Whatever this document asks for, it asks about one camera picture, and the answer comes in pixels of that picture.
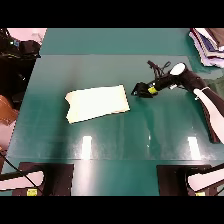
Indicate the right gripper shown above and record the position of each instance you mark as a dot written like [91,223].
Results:
[146,90]

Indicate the white T-shirt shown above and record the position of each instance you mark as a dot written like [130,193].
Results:
[96,103]

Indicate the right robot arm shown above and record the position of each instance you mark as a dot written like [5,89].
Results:
[213,103]

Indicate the purple garment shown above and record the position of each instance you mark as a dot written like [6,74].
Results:
[210,60]

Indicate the green garment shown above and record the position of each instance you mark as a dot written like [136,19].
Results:
[216,82]

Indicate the white garment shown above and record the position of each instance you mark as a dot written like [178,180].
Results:
[204,34]

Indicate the brown garment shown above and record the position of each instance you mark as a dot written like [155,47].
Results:
[217,35]

